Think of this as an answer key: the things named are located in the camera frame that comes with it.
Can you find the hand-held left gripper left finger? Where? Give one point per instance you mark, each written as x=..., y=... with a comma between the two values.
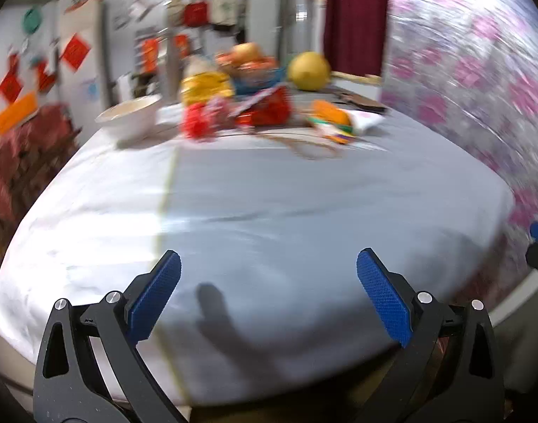
x=156, y=293

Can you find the red handbag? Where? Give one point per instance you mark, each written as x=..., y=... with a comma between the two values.
x=195, y=13

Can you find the pink crumpled plastic bag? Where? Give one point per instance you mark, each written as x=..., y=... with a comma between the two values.
x=222, y=110

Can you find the blue glass fruit bowl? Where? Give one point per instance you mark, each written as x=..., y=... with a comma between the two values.
x=260, y=83

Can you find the red plastic table cover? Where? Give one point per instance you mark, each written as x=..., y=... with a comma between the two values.
x=26, y=158

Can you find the green plastic basin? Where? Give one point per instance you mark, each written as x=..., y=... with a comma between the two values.
x=32, y=20

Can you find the red snack packet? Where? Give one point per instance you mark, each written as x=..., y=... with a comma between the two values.
x=269, y=110

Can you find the light blue tablecloth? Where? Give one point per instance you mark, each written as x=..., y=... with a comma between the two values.
x=273, y=211

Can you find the orange in plastic wrapper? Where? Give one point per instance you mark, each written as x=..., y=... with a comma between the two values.
x=224, y=59

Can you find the maroon curtain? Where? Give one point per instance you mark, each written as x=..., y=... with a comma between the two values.
x=354, y=17

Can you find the white ceramic bowl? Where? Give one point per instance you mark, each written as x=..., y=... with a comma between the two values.
x=128, y=118

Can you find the yellow plastic bag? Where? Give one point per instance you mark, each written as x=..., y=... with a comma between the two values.
x=207, y=88

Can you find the orange cardboard box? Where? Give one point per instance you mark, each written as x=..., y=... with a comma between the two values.
x=15, y=112

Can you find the red crumpled plastic bag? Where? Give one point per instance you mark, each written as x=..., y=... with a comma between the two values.
x=197, y=122

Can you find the floral plastic sheet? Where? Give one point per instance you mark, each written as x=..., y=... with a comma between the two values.
x=462, y=75

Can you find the beige hanging bag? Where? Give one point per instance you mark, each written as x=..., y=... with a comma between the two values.
x=174, y=13

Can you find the white refrigerator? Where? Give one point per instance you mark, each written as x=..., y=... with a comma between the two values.
x=81, y=26

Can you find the steel thermos bottle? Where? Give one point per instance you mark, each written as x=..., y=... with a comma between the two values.
x=172, y=70

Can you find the yellow pomelo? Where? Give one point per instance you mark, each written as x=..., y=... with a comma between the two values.
x=309, y=71

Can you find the white wrapper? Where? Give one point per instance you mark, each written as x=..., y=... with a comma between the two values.
x=366, y=122

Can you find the small blue fridge poster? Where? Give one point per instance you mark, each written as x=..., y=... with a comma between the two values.
x=90, y=89

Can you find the phone in brown case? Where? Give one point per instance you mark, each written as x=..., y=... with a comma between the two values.
x=361, y=101

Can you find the white printed tote bag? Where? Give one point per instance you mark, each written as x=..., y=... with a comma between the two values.
x=224, y=9

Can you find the red yellow apple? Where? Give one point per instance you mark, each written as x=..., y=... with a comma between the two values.
x=247, y=53

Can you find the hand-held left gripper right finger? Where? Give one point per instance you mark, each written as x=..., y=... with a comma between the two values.
x=383, y=297

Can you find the large red diamond poster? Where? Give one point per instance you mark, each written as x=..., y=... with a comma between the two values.
x=76, y=52

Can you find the orange snack packet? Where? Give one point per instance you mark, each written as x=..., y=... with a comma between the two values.
x=332, y=116

